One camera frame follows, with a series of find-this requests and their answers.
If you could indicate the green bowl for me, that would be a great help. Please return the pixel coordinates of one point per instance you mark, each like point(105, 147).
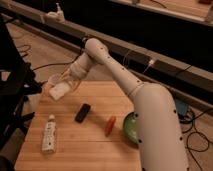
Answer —
point(129, 128)

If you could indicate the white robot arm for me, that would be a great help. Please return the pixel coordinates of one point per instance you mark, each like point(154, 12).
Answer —
point(158, 129)

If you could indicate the black camera tripod stand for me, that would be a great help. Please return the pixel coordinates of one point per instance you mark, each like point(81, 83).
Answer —
point(17, 80)

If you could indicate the grey metal rail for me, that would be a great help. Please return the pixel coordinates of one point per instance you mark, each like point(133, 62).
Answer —
point(181, 46)

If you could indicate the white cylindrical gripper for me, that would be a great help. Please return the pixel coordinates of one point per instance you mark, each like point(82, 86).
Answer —
point(77, 72)

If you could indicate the white sponge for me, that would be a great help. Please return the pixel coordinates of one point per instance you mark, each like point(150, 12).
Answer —
point(56, 95)

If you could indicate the white ceramic cup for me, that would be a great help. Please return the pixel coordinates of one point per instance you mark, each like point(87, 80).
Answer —
point(53, 83)

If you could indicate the black rectangular block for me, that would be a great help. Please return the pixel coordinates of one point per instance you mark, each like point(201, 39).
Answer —
point(82, 113)

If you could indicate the blue electronic box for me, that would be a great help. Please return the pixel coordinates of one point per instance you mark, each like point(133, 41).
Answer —
point(182, 107)

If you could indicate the white clamp on rail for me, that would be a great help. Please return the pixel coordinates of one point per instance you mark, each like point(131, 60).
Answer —
point(58, 15)

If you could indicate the white tube bottle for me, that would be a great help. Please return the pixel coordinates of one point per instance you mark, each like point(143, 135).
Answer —
point(49, 136)

